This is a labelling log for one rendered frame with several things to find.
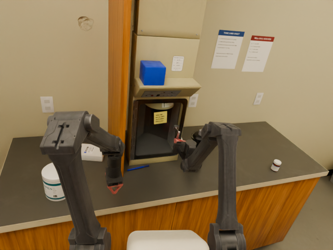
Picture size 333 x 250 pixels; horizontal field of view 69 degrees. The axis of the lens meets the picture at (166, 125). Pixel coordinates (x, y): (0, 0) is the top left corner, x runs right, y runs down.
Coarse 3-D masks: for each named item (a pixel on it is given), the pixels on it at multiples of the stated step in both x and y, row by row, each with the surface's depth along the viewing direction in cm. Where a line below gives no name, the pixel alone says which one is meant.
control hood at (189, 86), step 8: (136, 80) 118; (168, 80) 123; (176, 80) 125; (184, 80) 126; (192, 80) 128; (136, 88) 118; (144, 88) 113; (152, 88) 114; (160, 88) 116; (168, 88) 117; (176, 88) 119; (184, 88) 120; (192, 88) 122; (136, 96) 122; (176, 96) 131; (184, 96) 133
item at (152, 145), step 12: (144, 108) 131; (156, 108) 133; (168, 108) 135; (180, 108) 138; (144, 120) 135; (168, 120) 140; (180, 120) 142; (144, 132) 139; (156, 132) 142; (168, 132) 144; (180, 132) 147; (144, 144) 143; (156, 144) 146; (168, 144) 149; (144, 156) 148; (156, 156) 151
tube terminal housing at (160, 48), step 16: (144, 48) 115; (160, 48) 117; (176, 48) 120; (192, 48) 123; (192, 64) 127; (128, 112) 141; (128, 128) 144; (128, 144) 147; (128, 160) 150; (144, 160) 151; (160, 160) 156
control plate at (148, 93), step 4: (144, 92) 118; (148, 92) 119; (152, 92) 119; (156, 92) 120; (160, 92) 121; (168, 92) 123; (176, 92) 124; (144, 96) 124; (148, 96) 124; (152, 96) 125; (156, 96) 126; (160, 96) 127; (164, 96) 128; (168, 96) 129; (172, 96) 130
